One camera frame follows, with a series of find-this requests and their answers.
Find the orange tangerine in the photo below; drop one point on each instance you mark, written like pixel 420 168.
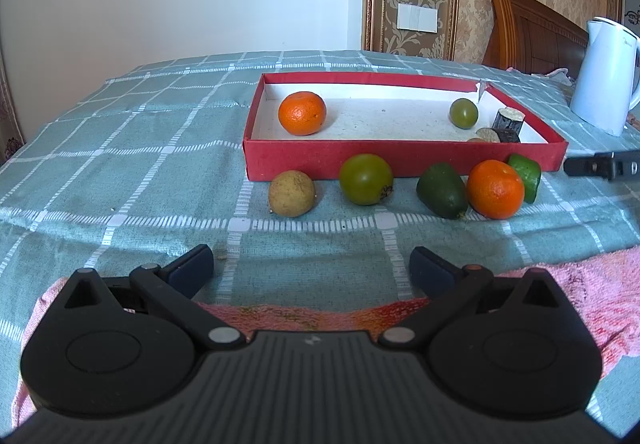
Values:
pixel 495 189
pixel 302 113

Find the dark green avocado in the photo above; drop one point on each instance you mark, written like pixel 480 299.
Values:
pixel 441 191

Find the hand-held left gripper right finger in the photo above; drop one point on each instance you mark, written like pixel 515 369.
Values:
pixel 430 272

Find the brown wooden headboard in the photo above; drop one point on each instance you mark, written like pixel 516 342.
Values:
pixel 530 33

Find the patterned curtain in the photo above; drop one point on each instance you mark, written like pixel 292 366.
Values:
pixel 7 123

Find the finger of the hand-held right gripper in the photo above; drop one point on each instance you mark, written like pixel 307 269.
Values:
pixel 590 166

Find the pink towel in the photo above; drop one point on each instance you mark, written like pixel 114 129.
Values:
pixel 600 304

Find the large round brown fruit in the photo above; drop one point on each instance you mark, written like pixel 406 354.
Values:
pixel 292 194

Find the small green tomato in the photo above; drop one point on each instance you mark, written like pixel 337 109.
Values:
pixel 463 112

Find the small pink cloth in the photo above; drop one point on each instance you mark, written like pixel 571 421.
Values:
pixel 555 73

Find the teal checked bedsheet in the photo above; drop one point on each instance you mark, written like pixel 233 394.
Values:
pixel 125 163

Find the red cardboard box tray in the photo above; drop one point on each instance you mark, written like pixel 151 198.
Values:
pixel 300 158

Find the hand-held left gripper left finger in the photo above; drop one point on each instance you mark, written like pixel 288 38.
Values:
pixel 192 270

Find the white wall switch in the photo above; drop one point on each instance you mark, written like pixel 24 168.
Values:
pixel 417 16

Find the white electric kettle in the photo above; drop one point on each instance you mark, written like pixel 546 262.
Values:
pixel 602 73

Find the large green tomato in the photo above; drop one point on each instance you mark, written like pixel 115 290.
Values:
pixel 365 179

